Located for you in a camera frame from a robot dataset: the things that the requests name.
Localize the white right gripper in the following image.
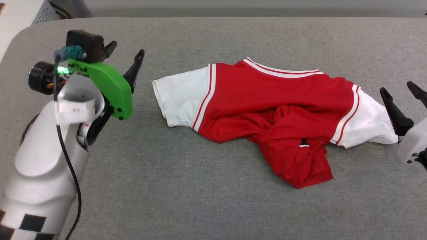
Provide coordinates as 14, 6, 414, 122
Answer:
380, 81, 427, 170

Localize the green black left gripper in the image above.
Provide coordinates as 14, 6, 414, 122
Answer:
28, 41, 145, 147

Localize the red and white jersey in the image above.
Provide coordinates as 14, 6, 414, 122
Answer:
152, 57, 399, 189

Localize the white paper label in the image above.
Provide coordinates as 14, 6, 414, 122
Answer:
54, 98, 96, 125

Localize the white equipment case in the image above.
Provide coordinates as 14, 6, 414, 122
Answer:
31, 0, 62, 25

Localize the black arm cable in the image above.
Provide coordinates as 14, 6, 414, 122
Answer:
53, 55, 82, 240

